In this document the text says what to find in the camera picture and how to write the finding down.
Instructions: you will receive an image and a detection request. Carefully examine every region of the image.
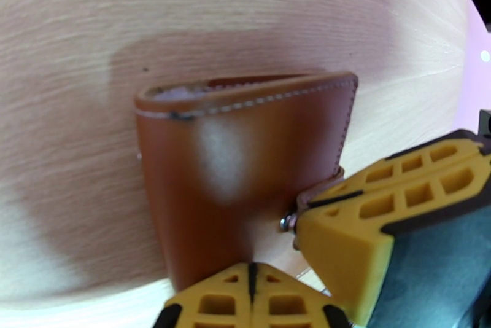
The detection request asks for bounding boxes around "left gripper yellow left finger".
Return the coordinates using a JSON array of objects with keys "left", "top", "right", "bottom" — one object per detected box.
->
[{"left": 153, "top": 261, "right": 255, "bottom": 328}]

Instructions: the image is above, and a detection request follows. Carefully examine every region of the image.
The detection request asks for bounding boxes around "brown leather card holder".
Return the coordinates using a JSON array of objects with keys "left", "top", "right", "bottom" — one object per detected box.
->
[{"left": 133, "top": 71, "right": 360, "bottom": 293}]

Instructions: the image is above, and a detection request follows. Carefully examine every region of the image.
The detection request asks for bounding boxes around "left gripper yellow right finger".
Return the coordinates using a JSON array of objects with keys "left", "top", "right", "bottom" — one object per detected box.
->
[{"left": 251, "top": 261, "right": 352, "bottom": 328}]

